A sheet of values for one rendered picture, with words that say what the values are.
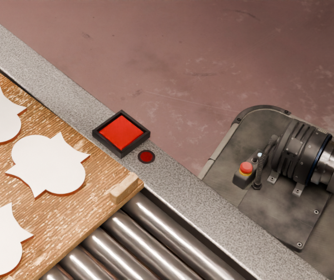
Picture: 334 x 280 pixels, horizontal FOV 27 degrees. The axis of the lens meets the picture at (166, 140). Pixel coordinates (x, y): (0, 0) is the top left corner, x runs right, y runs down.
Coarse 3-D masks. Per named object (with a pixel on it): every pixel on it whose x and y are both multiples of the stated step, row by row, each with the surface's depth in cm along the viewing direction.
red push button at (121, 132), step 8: (120, 120) 129; (104, 128) 128; (112, 128) 128; (120, 128) 128; (128, 128) 128; (136, 128) 128; (104, 136) 127; (112, 136) 127; (120, 136) 127; (128, 136) 127; (136, 136) 127; (120, 144) 125; (128, 144) 126
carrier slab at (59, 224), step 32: (32, 128) 126; (64, 128) 126; (0, 160) 121; (96, 160) 122; (0, 192) 116; (96, 192) 118; (32, 224) 113; (64, 224) 113; (96, 224) 114; (32, 256) 109; (64, 256) 111
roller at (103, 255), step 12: (84, 240) 114; (96, 240) 114; (108, 240) 114; (96, 252) 113; (108, 252) 112; (120, 252) 112; (108, 264) 112; (120, 264) 111; (132, 264) 111; (120, 276) 111; (132, 276) 110; (144, 276) 110
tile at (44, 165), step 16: (16, 144) 122; (32, 144) 122; (48, 144) 122; (64, 144) 123; (16, 160) 120; (32, 160) 120; (48, 160) 120; (64, 160) 120; (80, 160) 121; (16, 176) 118; (32, 176) 118; (48, 176) 118; (64, 176) 118; (80, 176) 118; (32, 192) 116; (48, 192) 116; (64, 192) 116
